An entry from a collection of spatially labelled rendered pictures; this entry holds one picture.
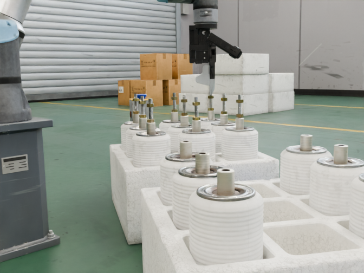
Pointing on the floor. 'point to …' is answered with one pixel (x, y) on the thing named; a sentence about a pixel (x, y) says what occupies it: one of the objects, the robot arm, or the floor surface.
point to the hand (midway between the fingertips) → (213, 90)
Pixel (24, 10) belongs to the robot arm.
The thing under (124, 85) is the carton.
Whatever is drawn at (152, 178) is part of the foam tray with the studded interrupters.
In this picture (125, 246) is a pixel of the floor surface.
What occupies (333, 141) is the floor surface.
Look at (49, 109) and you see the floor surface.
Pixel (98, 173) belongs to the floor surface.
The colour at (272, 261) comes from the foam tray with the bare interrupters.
